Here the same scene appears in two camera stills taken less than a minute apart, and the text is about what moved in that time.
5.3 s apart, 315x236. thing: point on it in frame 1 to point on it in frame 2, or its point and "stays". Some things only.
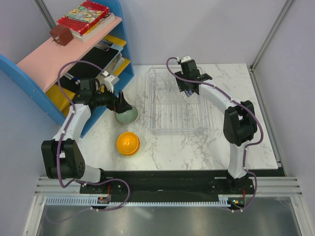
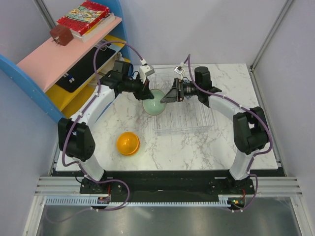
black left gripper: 118,104 to 143,93
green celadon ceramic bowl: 128,117 to 153,106
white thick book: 110,18 stays
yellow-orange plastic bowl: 128,143 stays
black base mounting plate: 170,182 stays
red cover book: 84,17 stays
